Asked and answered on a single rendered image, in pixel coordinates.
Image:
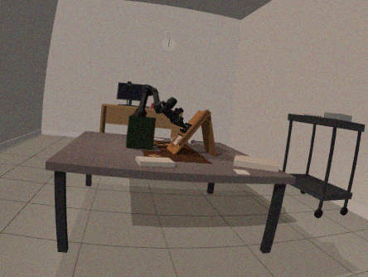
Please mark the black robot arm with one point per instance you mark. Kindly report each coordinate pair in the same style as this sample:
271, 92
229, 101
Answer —
148, 90

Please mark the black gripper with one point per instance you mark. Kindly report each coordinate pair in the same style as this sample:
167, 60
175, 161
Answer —
176, 120

